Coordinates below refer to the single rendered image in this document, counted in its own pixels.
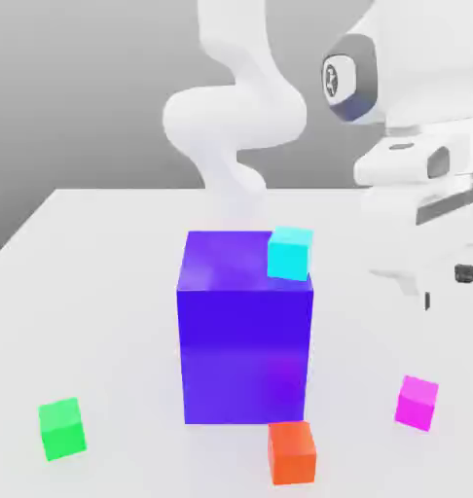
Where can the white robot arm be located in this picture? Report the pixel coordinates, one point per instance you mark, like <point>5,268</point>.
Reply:
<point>236,113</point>

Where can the small magenta cube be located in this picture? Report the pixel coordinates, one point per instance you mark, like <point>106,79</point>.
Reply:
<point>416,404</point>

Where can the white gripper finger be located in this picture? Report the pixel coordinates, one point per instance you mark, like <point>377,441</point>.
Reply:
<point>464,273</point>
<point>411,290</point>

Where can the large purple box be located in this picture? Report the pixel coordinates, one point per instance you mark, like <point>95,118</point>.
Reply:
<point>244,350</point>

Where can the small green cube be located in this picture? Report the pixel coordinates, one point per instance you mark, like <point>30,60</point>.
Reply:
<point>62,430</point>

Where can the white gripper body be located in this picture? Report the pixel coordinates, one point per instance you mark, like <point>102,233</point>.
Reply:
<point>392,237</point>

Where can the small cyan cube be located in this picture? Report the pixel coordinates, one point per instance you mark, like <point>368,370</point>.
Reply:
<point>288,255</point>

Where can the small orange cube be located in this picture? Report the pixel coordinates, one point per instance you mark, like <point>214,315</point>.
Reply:
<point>291,455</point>

